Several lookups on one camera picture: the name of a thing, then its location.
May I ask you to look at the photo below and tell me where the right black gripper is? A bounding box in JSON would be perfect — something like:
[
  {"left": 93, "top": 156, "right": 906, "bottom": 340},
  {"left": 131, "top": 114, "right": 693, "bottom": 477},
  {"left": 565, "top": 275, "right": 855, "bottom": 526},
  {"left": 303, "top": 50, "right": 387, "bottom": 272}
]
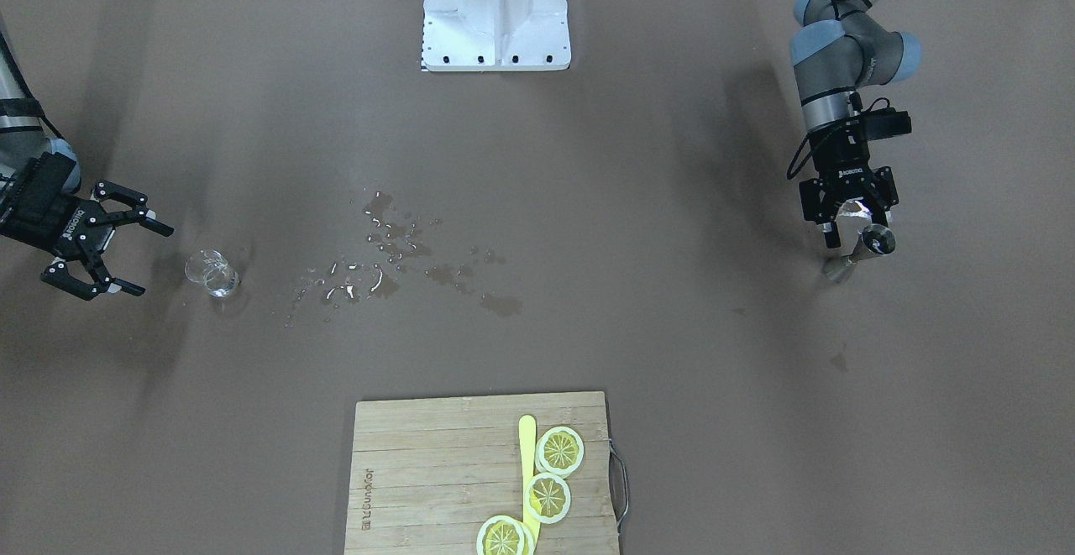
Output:
[{"left": 3, "top": 153, "right": 176, "bottom": 300}]

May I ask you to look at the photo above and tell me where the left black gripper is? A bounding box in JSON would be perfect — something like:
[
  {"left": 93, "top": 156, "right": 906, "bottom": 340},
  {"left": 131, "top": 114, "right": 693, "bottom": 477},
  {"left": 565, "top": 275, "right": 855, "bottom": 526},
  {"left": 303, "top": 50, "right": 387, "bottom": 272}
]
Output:
[{"left": 799, "top": 114, "right": 899, "bottom": 250}]

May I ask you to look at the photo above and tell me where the steel jigger measuring cup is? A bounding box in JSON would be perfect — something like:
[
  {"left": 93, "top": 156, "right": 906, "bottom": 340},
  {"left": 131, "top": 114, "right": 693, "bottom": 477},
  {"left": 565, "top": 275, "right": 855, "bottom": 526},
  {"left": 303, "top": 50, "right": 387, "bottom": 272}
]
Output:
[{"left": 822, "top": 223, "right": 897, "bottom": 284}]

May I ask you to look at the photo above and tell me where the clear glass cup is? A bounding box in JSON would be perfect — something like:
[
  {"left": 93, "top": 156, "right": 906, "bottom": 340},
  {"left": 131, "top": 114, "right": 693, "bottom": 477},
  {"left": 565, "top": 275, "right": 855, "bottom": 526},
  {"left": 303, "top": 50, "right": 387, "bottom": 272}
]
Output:
[{"left": 184, "top": 250, "right": 239, "bottom": 299}]

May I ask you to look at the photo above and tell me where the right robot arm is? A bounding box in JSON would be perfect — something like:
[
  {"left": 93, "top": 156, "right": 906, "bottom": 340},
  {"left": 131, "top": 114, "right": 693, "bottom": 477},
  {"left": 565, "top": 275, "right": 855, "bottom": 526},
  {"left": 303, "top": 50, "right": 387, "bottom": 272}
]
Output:
[{"left": 1, "top": 39, "right": 174, "bottom": 300}]

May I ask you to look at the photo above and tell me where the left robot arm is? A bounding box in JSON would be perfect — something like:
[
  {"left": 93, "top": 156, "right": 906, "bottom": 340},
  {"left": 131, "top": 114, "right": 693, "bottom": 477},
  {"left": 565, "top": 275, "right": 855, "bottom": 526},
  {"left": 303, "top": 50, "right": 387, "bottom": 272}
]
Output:
[{"left": 786, "top": 0, "right": 922, "bottom": 250}]

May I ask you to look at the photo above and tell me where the lemon slice far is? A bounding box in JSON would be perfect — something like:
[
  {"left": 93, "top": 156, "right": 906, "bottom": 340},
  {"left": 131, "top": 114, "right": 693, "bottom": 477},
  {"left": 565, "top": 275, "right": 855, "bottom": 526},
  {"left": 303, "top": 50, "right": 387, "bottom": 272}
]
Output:
[{"left": 535, "top": 426, "right": 586, "bottom": 479}]

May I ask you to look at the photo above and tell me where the lemon slice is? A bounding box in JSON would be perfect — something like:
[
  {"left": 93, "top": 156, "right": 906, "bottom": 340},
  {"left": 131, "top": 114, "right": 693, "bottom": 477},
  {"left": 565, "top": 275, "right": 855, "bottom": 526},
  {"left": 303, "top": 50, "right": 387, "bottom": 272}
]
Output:
[
  {"left": 474, "top": 516, "right": 535, "bottom": 555},
  {"left": 535, "top": 426, "right": 586, "bottom": 479},
  {"left": 524, "top": 472, "right": 573, "bottom": 525}
]

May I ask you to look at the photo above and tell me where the yellow plastic knife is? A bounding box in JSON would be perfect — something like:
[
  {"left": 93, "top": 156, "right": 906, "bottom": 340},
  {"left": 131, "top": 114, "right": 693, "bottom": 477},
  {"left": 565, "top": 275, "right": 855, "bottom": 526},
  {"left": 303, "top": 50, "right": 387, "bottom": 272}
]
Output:
[{"left": 517, "top": 414, "right": 540, "bottom": 554}]

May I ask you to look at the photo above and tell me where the lemon slice middle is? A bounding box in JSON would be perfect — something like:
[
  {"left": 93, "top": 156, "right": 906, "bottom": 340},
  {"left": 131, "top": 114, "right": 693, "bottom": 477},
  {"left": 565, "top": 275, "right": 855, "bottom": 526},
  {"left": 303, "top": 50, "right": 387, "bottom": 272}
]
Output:
[{"left": 524, "top": 472, "right": 573, "bottom": 525}]

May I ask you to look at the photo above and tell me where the wooden cutting board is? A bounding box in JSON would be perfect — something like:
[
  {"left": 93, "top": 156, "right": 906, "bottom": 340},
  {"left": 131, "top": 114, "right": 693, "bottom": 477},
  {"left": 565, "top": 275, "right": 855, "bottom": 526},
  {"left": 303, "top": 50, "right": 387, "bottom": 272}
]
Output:
[{"left": 344, "top": 392, "right": 621, "bottom": 554}]

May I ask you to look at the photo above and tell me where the lemon slice near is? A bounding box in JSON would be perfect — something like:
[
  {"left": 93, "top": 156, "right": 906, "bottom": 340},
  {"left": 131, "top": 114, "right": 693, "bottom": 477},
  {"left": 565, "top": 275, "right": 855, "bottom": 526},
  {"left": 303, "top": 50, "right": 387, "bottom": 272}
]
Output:
[{"left": 474, "top": 516, "right": 535, "bottom": 555}]

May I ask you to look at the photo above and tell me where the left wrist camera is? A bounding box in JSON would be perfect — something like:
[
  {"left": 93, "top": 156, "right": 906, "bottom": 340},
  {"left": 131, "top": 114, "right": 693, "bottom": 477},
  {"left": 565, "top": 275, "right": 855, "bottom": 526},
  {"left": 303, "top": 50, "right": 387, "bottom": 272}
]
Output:
[{"left": 857, "top": 106, "right": 913, "bottom": 141}]

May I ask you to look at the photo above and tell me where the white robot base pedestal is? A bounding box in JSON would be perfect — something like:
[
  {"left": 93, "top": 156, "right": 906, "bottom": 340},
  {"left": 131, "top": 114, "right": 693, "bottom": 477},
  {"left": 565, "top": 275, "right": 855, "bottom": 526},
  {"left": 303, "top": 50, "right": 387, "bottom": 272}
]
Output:
[{"left": 420, "top": 0, "right": 572, "bottom": 72}]

